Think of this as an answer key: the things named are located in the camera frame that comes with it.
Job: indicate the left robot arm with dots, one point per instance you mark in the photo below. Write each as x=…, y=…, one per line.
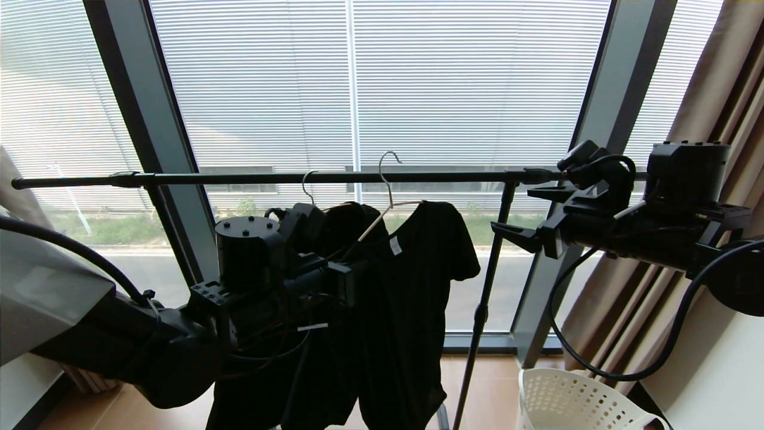
x=59, y=310

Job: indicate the black clothes rack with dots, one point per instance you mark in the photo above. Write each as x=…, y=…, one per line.
x=239, y=178

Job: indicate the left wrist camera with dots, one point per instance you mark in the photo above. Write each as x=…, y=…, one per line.
x=301, y=224

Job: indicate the white laundry basket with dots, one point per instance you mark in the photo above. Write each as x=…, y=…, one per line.
x=567, y=400

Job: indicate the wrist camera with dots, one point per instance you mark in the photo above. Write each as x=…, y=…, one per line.
x=301, y=224
x=591, y=167

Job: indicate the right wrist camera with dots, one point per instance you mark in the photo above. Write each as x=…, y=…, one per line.
x=591, y=167

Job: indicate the window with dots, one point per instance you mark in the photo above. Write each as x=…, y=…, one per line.
x=268, y=89

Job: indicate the black shorts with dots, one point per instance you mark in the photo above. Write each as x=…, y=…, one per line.
x=334, y=358

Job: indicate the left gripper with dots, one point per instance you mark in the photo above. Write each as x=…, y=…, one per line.
x=331, y=283

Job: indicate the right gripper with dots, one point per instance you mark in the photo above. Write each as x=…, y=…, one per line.
x=591, y=230

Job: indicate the brown curtain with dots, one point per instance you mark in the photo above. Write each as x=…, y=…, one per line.
x=15, y=191
x=704, y=89

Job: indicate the pink clothes hanger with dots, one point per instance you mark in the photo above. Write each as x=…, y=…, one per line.
x=305, y=185
x=387, y=182

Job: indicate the black garment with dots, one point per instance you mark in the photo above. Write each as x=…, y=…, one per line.
x=406, y=310

